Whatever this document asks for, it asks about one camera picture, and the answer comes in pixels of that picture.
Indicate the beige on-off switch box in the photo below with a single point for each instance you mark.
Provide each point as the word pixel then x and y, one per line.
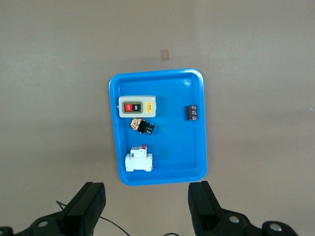
pixel 137 114

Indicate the brown tape patch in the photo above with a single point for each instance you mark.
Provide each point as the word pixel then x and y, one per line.
pixel 164 55

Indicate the white circuit breaker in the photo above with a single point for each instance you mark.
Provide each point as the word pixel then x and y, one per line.
pixel 137 162

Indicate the blue plastic tray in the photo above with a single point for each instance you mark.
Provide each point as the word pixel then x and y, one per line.
pixel 172 147

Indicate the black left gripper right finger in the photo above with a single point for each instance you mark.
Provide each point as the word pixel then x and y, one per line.
pixel 204 209

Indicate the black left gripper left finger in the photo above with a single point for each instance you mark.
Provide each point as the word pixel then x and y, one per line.
pixel 83 211

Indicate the orange black push button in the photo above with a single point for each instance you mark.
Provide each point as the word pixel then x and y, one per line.
pixel 144 127

